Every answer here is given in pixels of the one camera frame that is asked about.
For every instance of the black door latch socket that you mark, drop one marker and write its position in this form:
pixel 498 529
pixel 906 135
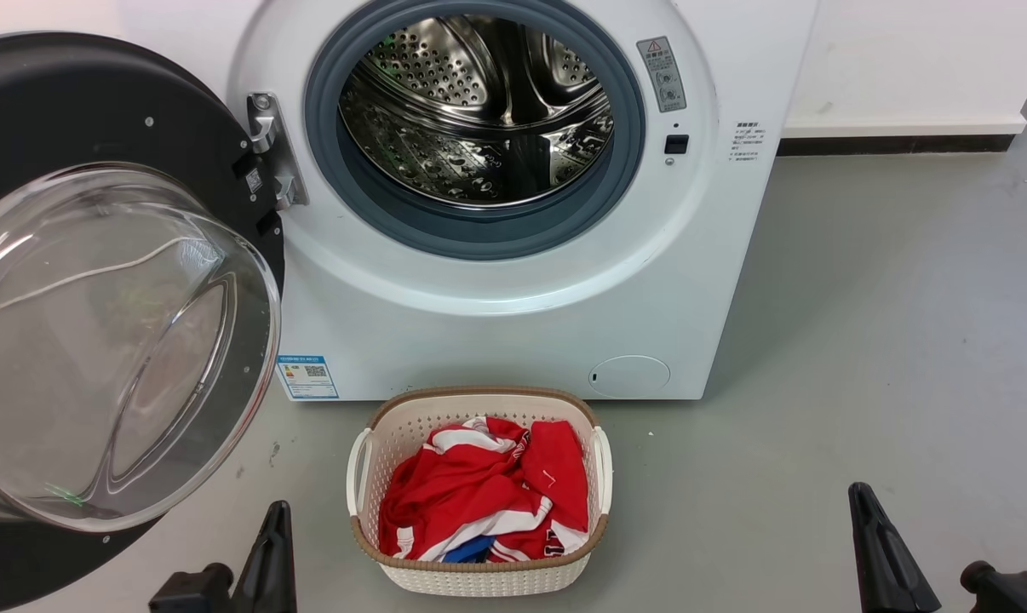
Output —
pixel 676 144

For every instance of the round white filter cover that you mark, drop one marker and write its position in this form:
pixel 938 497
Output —
pixel 629 376

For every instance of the grey warning sticker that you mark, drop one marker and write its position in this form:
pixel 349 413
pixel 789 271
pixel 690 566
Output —
pixel 662 75

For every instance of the black round glass washer door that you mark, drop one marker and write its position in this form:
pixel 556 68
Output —
pixel 54 102

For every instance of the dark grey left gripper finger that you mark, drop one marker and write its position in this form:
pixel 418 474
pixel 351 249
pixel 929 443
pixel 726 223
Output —
pixel 271 570

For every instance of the red and white garment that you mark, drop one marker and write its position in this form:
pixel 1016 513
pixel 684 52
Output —
pixel 462 485

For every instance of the blue energy label sticker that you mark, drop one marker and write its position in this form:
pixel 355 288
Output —
pixel 307 377

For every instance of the white front-load washing machine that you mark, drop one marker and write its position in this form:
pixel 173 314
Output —
pixel 479 340

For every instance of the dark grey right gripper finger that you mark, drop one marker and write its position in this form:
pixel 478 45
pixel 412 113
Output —
pixel 884 566

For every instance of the blue garment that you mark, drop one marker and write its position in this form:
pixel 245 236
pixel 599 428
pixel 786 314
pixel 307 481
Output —
pixel 469 552

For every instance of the black baseboard strip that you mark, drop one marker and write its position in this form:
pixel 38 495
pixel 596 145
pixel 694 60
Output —
pixel 897 145

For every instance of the metal door hinge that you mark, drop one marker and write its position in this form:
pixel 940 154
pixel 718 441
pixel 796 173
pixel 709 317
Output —
pixel 262 128

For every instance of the small printed text sticker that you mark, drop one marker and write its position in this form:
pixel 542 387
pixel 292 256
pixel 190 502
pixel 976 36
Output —
pixel 748 140

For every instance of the cream woven plastic laundry basket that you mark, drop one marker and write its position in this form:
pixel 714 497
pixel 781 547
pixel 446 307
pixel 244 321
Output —
pixel 479 579

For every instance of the right wrist camera unit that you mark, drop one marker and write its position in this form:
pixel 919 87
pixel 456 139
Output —
pixel 1012 592

